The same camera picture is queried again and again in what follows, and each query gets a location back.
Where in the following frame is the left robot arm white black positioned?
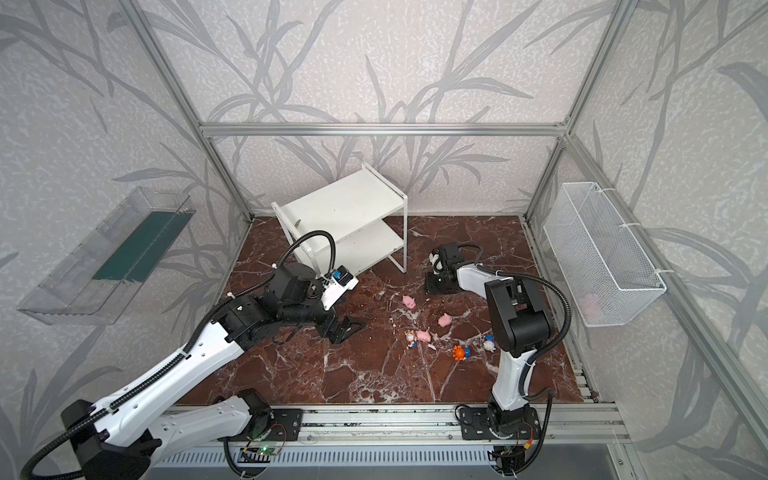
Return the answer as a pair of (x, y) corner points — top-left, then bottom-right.
(19, 230), (365, 479)

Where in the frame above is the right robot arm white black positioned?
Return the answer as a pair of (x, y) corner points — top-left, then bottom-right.
(425, 243), (573, 442)

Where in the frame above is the white two-tier metal shelf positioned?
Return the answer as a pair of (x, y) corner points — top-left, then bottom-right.
(272, 163), (408, 275)

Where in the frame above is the pink pig toy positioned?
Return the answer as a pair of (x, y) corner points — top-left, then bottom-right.
(416, 330), (432, 343)
(438, 314), (453, 327)
(402, 295), (416, 310)
(579, 294), (604, 323)

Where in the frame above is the blue cat figure flower collar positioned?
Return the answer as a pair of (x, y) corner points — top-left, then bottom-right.
(405, 330), (418, 348)

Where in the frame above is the orange octopus toy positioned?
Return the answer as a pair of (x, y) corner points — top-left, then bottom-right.
(451, 345), (471, 362)

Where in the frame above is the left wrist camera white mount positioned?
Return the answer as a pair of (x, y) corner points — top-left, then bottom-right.
(321, 266), (359, 311)

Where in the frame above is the white wire mesh basket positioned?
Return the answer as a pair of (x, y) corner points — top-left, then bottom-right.
(544, 182), (667, 328)

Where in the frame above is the clear plastic wall bin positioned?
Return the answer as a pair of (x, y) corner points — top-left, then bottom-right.
(17, 187), (196, 326)

